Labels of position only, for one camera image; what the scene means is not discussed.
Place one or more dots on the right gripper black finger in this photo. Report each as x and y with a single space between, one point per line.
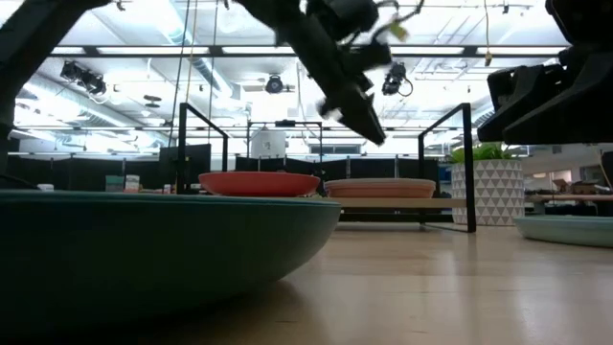
565 115
522 96

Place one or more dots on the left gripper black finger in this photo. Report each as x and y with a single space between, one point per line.
331 110
366 117

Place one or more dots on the pale pink plate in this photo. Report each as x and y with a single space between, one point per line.
380 181

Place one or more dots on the light orange plate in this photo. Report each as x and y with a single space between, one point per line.
380 191

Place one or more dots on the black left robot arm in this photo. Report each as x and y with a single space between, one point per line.
48 38

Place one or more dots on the black round spotlight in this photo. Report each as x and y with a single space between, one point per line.
274 84

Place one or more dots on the green plant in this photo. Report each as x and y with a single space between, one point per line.
483 152

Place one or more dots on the white cylinder tank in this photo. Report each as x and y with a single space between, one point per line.
268 144

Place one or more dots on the white triangle-pattern planter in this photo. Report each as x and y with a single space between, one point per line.
493 194

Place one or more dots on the pale mint plate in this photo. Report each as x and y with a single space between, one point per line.
565 232

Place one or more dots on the black overhead crossbar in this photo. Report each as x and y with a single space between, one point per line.
191 50

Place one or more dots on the black monitor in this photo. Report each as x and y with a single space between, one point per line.
194 160

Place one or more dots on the large teal bowl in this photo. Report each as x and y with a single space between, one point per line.
153 249

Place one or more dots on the black track light cluster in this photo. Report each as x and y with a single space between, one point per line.
84 79

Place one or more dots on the black hanging camera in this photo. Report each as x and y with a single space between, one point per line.
393 79

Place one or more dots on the black metal frame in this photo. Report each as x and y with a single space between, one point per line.
285 123

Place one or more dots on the black frame wooden shelf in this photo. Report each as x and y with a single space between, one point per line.
469 167

